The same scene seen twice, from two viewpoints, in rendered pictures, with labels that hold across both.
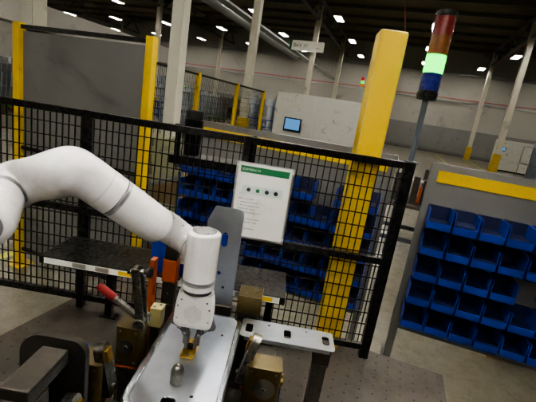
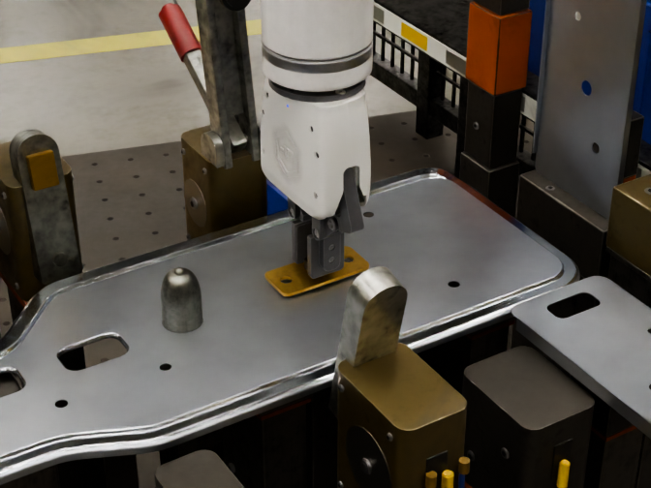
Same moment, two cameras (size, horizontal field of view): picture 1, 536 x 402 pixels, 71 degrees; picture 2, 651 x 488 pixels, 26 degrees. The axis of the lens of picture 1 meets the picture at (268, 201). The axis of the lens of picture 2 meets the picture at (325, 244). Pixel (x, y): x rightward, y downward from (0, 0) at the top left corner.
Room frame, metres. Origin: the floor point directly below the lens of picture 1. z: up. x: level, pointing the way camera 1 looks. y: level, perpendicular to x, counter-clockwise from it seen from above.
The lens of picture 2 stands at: (0.36, -0.68, 1.65)
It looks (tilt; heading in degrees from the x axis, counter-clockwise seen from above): 32 degrees down; 57
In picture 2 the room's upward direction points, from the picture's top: straight up
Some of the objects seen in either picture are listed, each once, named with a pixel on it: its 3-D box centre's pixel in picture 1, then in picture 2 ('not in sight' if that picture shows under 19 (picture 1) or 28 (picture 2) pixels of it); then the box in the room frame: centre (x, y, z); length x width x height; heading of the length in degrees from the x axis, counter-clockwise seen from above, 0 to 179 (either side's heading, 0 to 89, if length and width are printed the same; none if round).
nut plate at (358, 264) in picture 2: (191, 346); (317, 266); (0.89, 0.15, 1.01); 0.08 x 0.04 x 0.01; 178
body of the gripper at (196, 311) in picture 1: (195, 304); (317, 129); (0.89, 0.15, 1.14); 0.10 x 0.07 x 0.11; 88
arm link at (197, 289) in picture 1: (197, 282); (315, 55); (0.89, 0.15, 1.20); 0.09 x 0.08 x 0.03; 88
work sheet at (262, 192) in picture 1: (260, 202); not in sight; (1.44, 0.03, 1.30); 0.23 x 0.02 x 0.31; 88
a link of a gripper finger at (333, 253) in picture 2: (200, 336); (333, 245); (0.89, 0.12, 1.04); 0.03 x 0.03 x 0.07; 88
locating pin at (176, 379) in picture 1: (177, 375); (181, 303); (0.77, 0.15, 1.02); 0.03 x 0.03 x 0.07
